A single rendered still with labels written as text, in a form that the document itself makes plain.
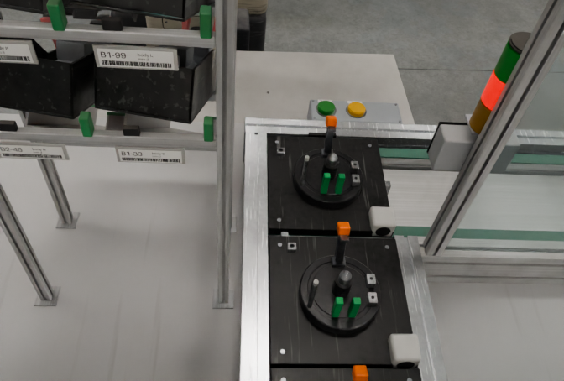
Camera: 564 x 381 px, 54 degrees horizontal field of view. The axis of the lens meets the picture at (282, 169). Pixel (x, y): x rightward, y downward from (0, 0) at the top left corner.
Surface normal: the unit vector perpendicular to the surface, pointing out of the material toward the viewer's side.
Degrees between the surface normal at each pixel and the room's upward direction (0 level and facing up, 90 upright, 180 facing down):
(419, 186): 0
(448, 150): 90
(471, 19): 0
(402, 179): 0
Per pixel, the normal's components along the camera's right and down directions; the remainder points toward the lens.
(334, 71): 0.08, -0.64
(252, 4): 0.07, 0.77
